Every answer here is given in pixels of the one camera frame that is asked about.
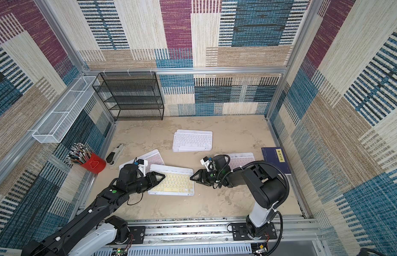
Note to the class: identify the dark blue notebook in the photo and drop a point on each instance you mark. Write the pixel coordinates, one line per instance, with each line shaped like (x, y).
(276, 156)

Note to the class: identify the black white stapler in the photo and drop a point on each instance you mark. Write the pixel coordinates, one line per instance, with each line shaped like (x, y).
(114, 155)

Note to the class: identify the bundle of pens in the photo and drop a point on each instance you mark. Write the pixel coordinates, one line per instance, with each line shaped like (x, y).
(79, 154)

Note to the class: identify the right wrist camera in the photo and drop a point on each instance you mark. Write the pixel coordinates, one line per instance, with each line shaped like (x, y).
(208, 163)

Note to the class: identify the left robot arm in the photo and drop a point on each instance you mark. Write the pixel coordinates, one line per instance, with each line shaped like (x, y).
(131, 180)

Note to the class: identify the white mesh wall basket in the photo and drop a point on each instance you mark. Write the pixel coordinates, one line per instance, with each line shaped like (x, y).
(56, 125)

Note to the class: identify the yellow keyboard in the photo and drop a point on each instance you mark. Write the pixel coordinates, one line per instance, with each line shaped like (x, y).
(176, 182)

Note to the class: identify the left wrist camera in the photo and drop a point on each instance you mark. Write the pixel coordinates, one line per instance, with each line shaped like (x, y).
(142, 165)

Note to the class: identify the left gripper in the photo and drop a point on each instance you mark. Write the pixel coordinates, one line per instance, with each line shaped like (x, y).
(155, 182)

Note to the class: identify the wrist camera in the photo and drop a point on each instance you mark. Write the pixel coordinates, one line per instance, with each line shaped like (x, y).
(208, 163)
(142, 165)

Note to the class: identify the black wire shelf rack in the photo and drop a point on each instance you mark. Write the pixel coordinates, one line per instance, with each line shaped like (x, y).
(130, 96)

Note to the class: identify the red pen cup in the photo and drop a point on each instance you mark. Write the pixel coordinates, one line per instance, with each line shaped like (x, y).
(94, 164)

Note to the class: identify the pink keyboard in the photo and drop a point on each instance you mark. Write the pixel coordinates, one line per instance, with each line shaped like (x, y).
(152, 157)
(240, 159)

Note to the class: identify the white keyboard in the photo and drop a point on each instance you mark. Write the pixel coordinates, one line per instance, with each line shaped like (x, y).
(192, 140)

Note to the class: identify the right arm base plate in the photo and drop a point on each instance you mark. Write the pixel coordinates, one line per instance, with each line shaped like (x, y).
(241, 233)

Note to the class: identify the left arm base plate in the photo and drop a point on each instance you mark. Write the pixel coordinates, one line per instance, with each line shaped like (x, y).
(134, 235)

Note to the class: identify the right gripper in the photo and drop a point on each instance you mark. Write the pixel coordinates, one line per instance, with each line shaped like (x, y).
(206, 176)

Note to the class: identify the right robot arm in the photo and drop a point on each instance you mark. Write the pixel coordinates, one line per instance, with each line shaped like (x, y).
(268, 185)

